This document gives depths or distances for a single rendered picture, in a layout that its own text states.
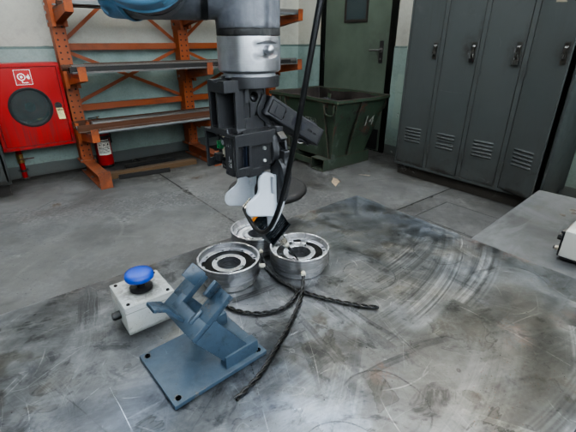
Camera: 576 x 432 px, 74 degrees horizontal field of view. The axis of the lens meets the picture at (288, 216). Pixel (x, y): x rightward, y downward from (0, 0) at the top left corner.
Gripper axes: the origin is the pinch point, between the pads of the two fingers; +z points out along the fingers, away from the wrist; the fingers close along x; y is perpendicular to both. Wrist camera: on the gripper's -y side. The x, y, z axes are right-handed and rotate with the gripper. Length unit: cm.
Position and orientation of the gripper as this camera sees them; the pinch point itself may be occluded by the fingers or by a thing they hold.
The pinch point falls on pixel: (267, 218)
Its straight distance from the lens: 56.9
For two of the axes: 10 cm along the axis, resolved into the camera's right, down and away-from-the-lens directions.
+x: 6.6, 3.1, -6.8
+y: -7.5, 2.7, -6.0
